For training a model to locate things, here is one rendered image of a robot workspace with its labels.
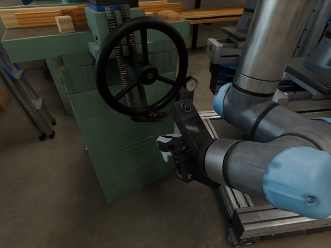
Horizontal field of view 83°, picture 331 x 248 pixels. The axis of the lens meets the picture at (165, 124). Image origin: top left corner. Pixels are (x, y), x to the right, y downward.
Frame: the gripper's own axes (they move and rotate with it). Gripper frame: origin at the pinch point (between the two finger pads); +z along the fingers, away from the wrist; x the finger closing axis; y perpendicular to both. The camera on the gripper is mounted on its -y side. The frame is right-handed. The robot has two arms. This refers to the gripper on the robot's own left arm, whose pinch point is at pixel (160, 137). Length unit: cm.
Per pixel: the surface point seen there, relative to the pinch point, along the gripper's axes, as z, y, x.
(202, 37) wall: 223, -90, 239
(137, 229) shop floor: 47, 54, -3
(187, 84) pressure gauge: 22.2, -12.2, 29.2
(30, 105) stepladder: 120, -24, -34
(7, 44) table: 21.1, -32.7, -27.0
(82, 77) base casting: 26.2, -22.3, -10.6
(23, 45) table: 21.1, -32.2, -23.5
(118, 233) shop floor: 50, 53, -12
